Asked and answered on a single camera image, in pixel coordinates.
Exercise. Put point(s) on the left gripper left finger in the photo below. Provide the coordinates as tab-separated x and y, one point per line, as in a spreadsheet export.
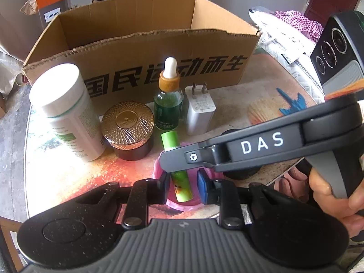
143	194

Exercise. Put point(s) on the pink patterned cloth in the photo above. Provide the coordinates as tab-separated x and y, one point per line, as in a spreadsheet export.
309	28

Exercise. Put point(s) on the white quilted bedding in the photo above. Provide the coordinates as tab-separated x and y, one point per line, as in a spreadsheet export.
290	47

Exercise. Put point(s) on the gold lid cream jar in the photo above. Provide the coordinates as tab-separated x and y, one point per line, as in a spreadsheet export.
128	127

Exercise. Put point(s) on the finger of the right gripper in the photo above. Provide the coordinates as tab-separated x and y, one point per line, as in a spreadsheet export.
212	153

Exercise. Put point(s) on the green dropper bottle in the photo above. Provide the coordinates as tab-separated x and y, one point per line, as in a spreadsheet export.
168	99

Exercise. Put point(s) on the pink plastic lid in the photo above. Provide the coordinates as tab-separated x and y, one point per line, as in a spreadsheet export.
193	204

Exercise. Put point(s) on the white supplement bottle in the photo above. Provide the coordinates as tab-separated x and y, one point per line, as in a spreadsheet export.
62	97

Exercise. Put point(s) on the right hand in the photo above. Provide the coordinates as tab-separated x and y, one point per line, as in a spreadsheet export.
345	210

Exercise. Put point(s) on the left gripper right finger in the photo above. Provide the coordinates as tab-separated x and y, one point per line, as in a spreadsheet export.
223	193

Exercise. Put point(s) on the green lip balm tube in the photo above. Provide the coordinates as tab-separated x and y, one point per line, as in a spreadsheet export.
180	179

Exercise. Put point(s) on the brown cardboard box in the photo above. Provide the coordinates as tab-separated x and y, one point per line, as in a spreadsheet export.
120	47

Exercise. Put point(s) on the black electrical tape roll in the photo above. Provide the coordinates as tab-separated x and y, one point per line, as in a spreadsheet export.
240	174

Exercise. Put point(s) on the white usb charger plug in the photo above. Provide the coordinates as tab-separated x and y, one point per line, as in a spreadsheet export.
200	109

